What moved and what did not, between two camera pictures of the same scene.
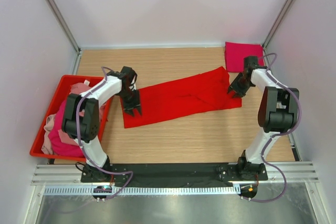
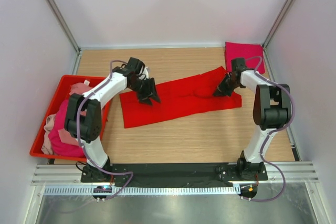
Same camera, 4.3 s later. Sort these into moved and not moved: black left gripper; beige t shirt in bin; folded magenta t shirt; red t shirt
Moved: black left gripper
Not moved: folded magenta t shirt; red t shirt; beige t shirt in bin
